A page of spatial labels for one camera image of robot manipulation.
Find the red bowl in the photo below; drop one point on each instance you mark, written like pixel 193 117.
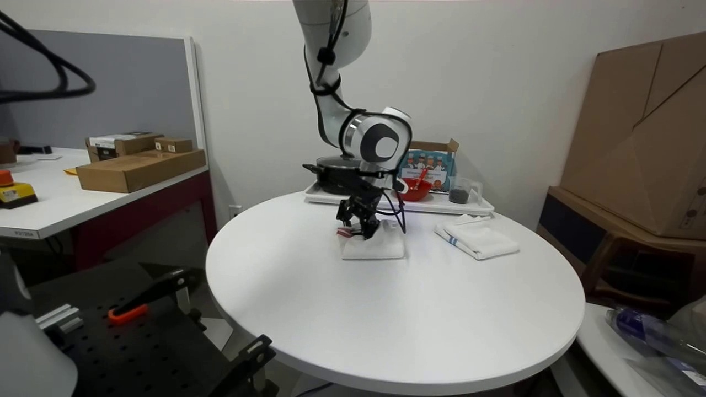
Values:
pixel 421 194

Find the black glass pot lid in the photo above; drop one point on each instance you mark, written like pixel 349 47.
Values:
pixel 331 160

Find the small brown box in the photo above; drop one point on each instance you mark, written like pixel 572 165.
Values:
pixel 7 151

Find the white rectangular tray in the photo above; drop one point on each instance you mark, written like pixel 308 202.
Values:
pixel 443 205

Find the blue printed cardboard box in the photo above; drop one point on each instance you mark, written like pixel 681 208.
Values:
pixel 443 166

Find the black corner bracket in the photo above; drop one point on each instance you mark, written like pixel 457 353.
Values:
pixel 254 353

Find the red spoon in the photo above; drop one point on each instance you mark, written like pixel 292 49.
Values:
pixel 424 175

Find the yellow emergency stop box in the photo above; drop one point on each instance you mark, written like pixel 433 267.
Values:
pixel 16 195

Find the white desk with red frame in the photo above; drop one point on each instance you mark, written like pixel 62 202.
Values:
pixel 59 202

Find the small gray object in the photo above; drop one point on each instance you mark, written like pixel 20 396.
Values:
pixel 460 198

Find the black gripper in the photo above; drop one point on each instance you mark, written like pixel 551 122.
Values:
pixel 362 202

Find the clear plastic bag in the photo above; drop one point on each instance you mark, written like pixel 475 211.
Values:
pixel 662 339

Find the small clear cup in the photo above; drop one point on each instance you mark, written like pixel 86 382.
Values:
pixel 475 191

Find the white side table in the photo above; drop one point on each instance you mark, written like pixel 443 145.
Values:
pixel 610 361

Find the open cardboard box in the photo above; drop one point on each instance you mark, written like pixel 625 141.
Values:
pixel 139 172

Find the black cooking pot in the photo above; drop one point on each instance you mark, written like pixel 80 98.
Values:
pixel 333 185

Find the black perforated breadboard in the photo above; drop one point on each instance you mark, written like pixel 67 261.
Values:
pixel 147 361

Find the open wooden box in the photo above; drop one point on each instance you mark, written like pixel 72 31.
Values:
pixel 136 145

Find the large brown cardboard box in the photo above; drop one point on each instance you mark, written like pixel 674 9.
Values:
pixel 640 146

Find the small wooden block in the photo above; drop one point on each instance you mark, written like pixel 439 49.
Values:
pixel 174 145

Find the white towel with blue stripe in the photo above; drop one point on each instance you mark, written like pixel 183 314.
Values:
pixel 478 239

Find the gray partition panel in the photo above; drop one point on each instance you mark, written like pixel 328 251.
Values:
pixel 125 90

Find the aluminum extrusion piece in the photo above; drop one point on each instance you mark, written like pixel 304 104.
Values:
pixel 59 316

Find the white plastic housing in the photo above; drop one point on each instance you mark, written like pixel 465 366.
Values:
pixel 30 361

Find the white towel with red stripe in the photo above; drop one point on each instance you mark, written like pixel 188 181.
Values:
pixel 375 248

